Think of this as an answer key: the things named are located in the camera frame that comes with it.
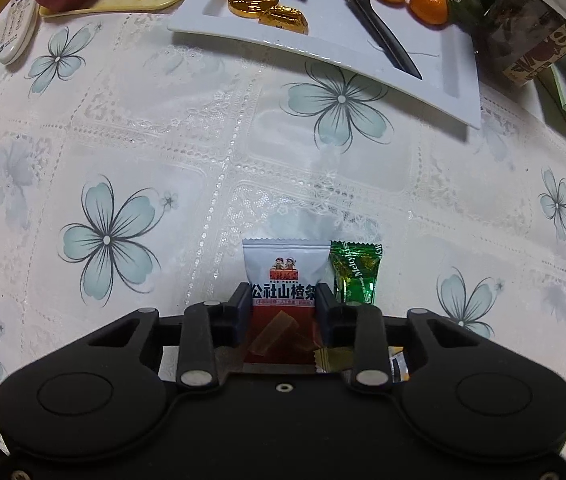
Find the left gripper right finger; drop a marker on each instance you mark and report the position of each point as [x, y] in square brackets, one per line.
[360, 327]

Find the white rectangular plate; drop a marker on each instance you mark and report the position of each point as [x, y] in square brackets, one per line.
[444, 56]

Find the black handled knife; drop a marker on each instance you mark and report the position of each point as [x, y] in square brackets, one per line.
[385, 38]

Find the silver yellow foil packet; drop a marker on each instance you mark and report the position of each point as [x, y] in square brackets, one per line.
[333, 360]

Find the red white hawthorn packet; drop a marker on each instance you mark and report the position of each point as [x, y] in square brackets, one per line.
[283, 275]

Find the small green foil candy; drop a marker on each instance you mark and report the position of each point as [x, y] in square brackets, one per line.
[355, 267]

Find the patterned paper box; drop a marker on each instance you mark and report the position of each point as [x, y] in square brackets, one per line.
[519, 39]

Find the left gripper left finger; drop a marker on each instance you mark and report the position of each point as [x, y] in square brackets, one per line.
[209, 325]

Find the white floral tablecloth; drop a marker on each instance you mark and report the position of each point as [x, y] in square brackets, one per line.
[133, 163]

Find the white remote control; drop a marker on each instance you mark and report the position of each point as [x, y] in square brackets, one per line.
[18, 28]

